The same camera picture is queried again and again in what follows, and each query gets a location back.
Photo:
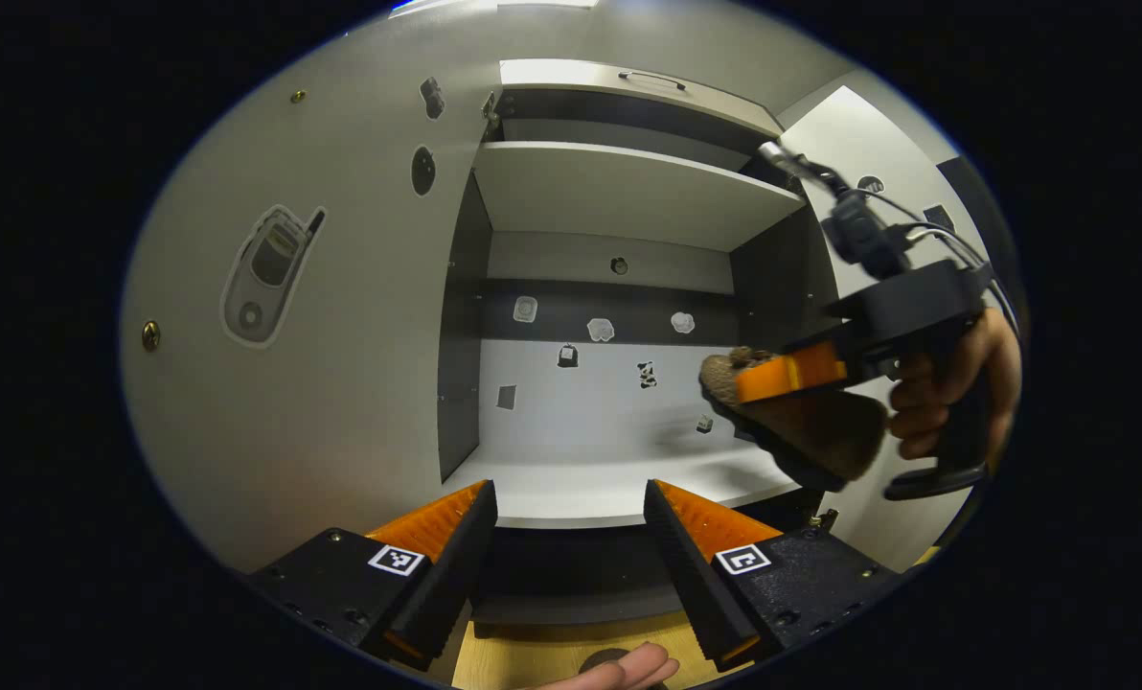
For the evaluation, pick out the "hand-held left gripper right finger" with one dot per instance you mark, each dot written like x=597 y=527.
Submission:
x=681 y=565

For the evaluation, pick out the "white cabinet drawer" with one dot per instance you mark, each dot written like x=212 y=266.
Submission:
x=571 y=75

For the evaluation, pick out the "ceiling light panel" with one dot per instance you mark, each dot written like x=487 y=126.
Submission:
x=533 y=4

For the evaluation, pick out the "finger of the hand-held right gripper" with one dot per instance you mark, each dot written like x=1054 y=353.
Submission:
x=791 y=372

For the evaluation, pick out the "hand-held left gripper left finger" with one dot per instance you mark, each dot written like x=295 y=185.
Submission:
x=458 y=565

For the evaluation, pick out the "white cabinet shelf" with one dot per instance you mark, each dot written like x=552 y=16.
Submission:
x=628 y=192

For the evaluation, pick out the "metal door hinge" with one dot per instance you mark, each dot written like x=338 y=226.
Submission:
x=823 y=520
x=491 y=107

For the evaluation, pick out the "white cabinet door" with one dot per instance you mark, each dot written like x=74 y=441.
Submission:
x=341 y=383
x=849 y=125

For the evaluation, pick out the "white shoe cabinet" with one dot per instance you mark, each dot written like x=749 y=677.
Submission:
x=590 y=431

